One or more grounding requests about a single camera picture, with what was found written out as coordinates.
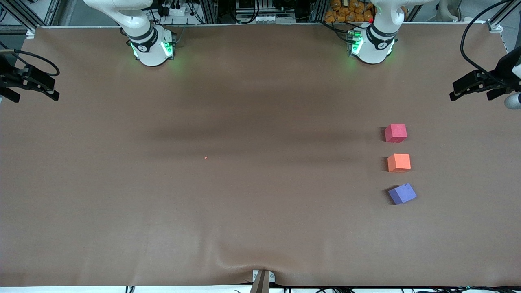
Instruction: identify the orange foam block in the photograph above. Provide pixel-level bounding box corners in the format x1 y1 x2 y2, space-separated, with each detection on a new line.
387 153 412 173

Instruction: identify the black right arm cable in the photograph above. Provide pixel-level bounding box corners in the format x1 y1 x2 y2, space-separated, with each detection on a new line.
0 49 60 77

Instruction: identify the small metal bracket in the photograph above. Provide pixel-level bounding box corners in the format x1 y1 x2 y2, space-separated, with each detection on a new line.
252 270 276 283

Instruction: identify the purple foam block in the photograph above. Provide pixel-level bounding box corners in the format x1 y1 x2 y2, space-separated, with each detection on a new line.
388 183 418 205

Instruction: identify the white power strip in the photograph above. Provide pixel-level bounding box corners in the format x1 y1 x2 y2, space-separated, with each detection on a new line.
163 3 192 17

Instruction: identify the orange mesh bag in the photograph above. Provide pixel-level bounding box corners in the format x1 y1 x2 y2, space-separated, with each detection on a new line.
324 0 374 23

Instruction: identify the red foam block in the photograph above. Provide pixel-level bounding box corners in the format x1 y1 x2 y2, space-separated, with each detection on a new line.
384 124 408 143

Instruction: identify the diagonal aluminium frame strut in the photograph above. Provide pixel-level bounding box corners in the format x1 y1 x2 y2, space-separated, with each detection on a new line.
6 0 38 34
488 0 521 32

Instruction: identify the brown table mat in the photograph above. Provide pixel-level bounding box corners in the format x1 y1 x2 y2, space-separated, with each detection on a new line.
0 24 521 287

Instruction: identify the beige rounded object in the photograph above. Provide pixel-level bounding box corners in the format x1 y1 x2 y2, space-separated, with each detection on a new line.
438 0 462 23

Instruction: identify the aluminium frame post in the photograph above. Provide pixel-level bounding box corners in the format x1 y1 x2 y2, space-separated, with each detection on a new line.
313 0 328 23
201 0 218 24

